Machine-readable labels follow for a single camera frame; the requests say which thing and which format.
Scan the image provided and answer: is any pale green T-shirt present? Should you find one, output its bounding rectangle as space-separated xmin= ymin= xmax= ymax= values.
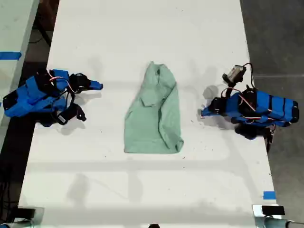
xmin=123 ymin=61 xmax=185 ymax=154

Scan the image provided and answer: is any long blue tape strip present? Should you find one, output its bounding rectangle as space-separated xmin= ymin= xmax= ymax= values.
xmin=0 ymin=51 xmax=23 ymax=60

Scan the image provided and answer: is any white side table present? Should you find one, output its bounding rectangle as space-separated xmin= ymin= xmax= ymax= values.
xmin=0 ymin=0 xmax=40 ymax=145

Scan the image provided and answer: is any short blue tape piece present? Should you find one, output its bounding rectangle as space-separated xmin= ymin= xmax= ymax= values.
xmin=263 ymin=190 xmax=277 ymax=200

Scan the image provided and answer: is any small black box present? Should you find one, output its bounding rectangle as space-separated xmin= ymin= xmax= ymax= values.
xmin=17 ymin=207 xmax=37 ymax=218
xmin=261 ymin=205 xmax=285 ymax=216

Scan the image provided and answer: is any black camera stalk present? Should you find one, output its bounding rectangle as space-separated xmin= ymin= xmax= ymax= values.
xmin=221 ymin=80 xmax=238 ymax=98
xmin=73 ymin=104 xmax=87 ymax=122

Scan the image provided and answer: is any grey and black camera box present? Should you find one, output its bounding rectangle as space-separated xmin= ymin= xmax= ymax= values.
xmin=222 ymin=64 xmax=247 ymax=84

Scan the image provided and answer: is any black camera box white label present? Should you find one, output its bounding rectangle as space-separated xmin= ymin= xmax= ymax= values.
xmin=52 ymin=109 xmax=77 ymax=126

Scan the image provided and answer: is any metal table bracket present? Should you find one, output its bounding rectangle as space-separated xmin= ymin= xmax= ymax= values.
xmin=0 ymin=206 xmax=45 ymax=228
xmin=252 ymin=204 xmax=304 ymax=228

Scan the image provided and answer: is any black floor cable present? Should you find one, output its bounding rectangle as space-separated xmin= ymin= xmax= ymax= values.
xmin=0 ymin=163 xmax=17 ymax=216

